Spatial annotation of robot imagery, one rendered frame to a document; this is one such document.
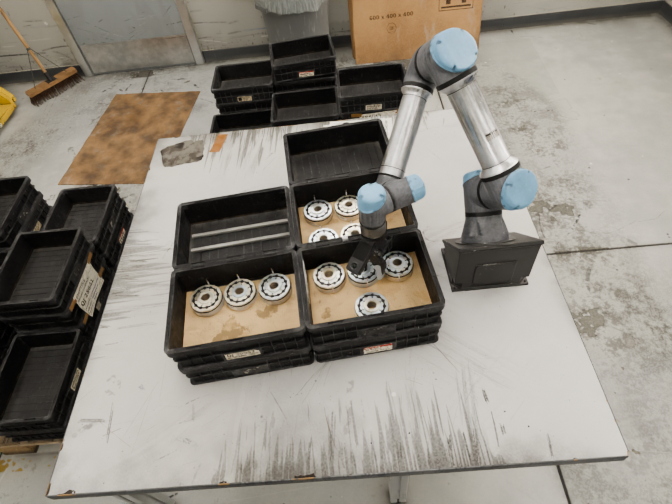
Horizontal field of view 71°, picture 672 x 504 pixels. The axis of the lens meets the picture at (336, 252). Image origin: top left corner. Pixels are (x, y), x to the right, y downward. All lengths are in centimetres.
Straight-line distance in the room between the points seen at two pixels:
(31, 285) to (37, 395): 48
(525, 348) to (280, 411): 77
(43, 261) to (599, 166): 312
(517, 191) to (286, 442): 97
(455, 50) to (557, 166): 202
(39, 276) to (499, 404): 198
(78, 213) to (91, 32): 223
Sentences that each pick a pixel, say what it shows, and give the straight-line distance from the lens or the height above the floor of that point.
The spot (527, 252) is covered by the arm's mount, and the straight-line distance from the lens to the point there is 157.
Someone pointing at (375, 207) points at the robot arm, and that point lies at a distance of 123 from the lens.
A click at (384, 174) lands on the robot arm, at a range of 141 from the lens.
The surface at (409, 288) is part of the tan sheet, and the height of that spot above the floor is 83.
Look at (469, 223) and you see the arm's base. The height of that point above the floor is 92.
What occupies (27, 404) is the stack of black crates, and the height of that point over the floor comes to 27.
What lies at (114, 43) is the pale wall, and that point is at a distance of 473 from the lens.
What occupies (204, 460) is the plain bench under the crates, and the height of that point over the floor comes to 70.
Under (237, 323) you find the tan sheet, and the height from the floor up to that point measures 83.
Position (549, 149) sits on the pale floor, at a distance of 340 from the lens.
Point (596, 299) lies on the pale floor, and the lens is 266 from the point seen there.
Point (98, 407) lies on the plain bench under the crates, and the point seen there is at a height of 70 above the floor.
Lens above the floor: 206
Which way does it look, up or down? 51 degrees down
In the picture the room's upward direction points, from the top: 8 degrees counter-clockwise
